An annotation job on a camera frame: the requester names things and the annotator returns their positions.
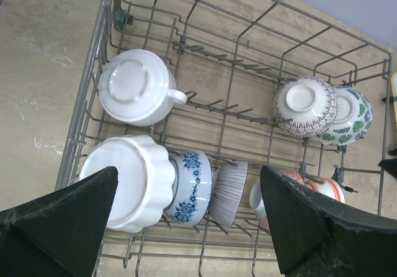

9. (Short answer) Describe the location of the white cup with handle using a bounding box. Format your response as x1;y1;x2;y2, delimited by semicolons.
98;49;187;127

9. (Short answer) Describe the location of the orange red patterned bowl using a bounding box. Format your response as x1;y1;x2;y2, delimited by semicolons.
305;178;345;203

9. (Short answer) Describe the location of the small whiteboard yellow frame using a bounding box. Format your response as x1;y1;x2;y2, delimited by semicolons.
390;72;397;118

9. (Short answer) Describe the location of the purple striped bowl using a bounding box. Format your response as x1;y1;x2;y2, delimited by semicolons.
208;161;248;230

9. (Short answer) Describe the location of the white fluted bowl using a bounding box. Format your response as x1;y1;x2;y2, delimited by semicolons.
79;135;176;234

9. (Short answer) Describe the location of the grey wire dish rack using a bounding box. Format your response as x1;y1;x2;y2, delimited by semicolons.
57;0;396;276

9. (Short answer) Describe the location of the blue floral white bowl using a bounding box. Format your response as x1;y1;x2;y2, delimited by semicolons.
164;150;212;227

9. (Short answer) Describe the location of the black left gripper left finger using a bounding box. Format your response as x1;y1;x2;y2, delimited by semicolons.
1;166;118;276

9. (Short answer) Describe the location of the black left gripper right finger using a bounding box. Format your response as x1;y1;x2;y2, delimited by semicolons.
260;165;396;276

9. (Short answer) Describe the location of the pink patterned bowl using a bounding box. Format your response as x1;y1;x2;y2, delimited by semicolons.
249;170;304;234

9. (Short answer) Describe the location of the brown patterned white bowl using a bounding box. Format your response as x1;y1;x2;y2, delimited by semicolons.
273;76;339;138

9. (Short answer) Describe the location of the green leaf patterned bowl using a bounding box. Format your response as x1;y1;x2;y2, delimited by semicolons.
312;86;373;146

